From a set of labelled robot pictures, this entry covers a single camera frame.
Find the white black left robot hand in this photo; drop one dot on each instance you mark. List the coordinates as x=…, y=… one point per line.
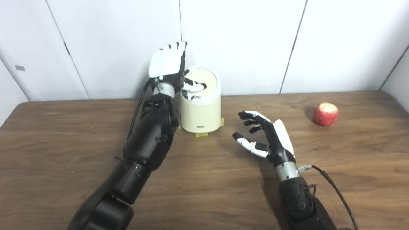
x=166, y=62

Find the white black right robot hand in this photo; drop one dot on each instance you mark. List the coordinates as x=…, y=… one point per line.
x=278, y=143

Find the round cream bin lid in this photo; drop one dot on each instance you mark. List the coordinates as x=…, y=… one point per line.
x=204, y=76

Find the red apple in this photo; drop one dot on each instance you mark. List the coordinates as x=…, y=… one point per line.
x=326, y=114

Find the cream-colored cylindrical bin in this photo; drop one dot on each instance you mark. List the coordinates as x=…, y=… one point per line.
x=201, y=113

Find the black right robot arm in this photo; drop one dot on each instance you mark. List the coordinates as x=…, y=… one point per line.
x=297, y=198

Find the small grey wall sticker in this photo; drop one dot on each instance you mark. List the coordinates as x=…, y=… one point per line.
x=19, y=68

